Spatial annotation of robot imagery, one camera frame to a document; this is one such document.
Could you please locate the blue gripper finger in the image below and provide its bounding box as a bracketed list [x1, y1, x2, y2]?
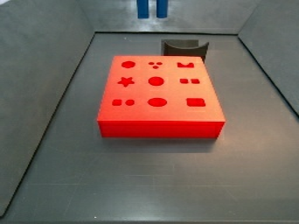
[156, 0, 168, 18]
[136, 0, 150, 18]

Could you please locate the dark grey curved holder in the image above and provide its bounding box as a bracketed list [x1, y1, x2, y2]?
[162, 39, 210, 60]

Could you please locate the red shape-sorter box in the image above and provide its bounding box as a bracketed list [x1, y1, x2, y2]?
[98, 56, 226, 138]

